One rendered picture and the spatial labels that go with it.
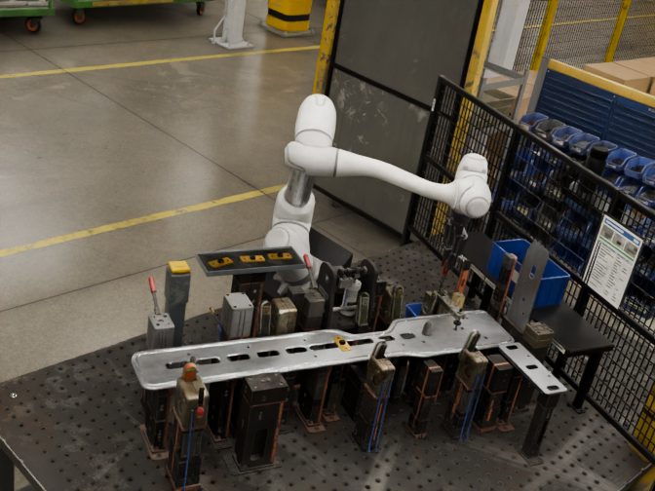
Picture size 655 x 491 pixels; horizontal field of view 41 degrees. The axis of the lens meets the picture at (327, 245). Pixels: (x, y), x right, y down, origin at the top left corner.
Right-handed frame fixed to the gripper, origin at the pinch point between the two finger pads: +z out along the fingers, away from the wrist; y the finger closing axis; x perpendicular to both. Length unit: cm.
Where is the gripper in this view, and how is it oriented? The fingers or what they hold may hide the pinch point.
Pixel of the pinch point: (448, 259)
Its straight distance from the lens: 323.7
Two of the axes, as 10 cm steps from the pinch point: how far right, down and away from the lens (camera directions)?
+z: -1.7, 8.7, 4.6
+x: 9.0, -0.6, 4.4
